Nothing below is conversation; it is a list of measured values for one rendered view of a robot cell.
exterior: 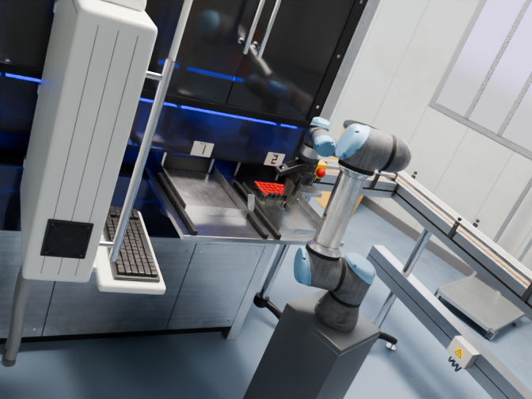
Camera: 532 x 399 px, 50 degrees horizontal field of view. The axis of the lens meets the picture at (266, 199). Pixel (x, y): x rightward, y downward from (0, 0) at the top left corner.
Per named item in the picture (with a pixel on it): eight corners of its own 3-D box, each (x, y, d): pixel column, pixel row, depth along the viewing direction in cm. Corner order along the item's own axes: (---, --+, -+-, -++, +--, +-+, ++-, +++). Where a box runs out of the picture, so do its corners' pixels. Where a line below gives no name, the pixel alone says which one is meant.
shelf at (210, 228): (142, 170, 224) (142, 165, 223) (286, 186, 262) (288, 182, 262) (181, 240, 189) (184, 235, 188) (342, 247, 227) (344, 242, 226)
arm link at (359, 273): (367, 308, 187) (385, 275, 181) (330, 299, 183) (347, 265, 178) (357, 286, 197) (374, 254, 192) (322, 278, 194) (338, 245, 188)
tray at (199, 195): (154, 167, 226) (157, 159, 224) (213, 173, 240) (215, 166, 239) (183, 213, 201) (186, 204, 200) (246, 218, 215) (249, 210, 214)
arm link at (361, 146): (336, 299, 182) (401, 138, 168) (293, 289, 178) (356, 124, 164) (326, 282, 193) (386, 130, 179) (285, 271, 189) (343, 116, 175)
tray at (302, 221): (240, 188, 236) (243, 181, 235) (291, 194, 251) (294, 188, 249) (276, 235, 211) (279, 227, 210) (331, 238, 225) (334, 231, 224)
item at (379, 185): (286, 188, 265) (298, 158, 259) (271, 172, 276) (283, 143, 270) (391, 199, 302) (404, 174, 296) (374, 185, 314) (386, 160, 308)
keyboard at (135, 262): (97, 208, 198) (99, 202, 197) (137, 213, 205) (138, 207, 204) (113, 279, 167) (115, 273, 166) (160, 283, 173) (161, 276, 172)
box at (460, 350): (445, 350, 265) (454, 336, 261) (452, 350, 268) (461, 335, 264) (463, 370, 256) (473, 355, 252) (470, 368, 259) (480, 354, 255)
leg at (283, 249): (248, 300, 313) (299, 178, 282) (262, 299, 318) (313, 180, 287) (255, 310, 306) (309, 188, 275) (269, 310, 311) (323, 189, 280)
